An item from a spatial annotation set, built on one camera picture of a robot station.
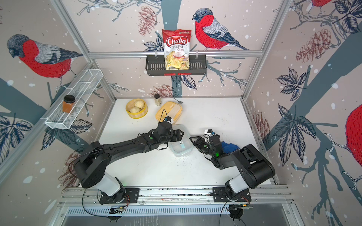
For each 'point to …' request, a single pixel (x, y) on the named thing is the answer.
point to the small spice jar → (158, 100)
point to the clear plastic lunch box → (185, 147)
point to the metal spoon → (179, 102)
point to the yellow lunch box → (170, 109)
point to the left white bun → (135, 109)
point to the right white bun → (139, 104)
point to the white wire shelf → (61, 117)
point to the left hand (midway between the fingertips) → (182, 131)
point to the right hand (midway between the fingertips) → (190, 139)
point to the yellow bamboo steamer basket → (143, 112)
